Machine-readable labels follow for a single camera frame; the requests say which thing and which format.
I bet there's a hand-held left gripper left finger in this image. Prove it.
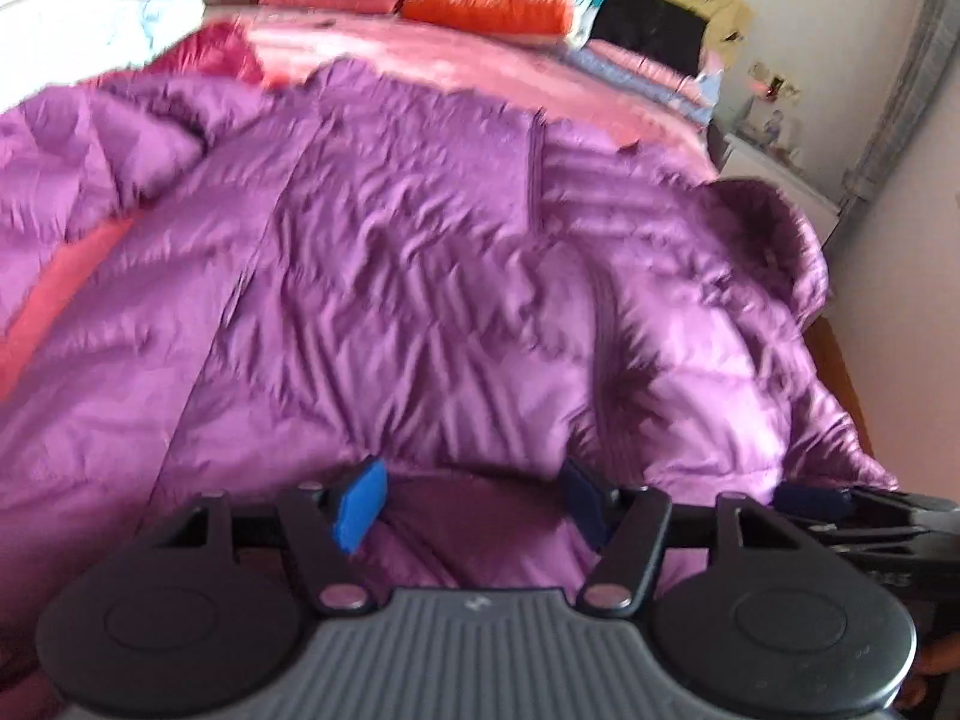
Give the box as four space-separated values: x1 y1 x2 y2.
146 457 391 612

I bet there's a grey-blue folded blanket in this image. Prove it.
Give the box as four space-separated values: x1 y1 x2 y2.
562 52 713 128

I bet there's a white nightstand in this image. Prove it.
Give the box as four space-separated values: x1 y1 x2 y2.
712 127 841 241

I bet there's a purple down jacket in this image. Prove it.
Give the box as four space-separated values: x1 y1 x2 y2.
0 60 901 691

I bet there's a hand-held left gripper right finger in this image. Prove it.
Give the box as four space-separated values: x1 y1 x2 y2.
559 457 815 612

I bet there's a grey curtain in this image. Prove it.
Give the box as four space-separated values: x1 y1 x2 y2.
840 0 960 203

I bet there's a pink folded blanket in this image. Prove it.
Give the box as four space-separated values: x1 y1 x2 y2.
585 41 721 95

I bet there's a light blue down jacket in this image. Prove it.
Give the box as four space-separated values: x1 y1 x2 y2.
0 0 207 95

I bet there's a dark red down jacket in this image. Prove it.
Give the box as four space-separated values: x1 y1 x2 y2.
142 19 265 91

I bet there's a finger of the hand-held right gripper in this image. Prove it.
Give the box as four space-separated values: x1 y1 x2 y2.
772 484 960 522

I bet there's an orange folded quilt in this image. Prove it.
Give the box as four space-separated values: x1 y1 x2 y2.
401 0 582 40

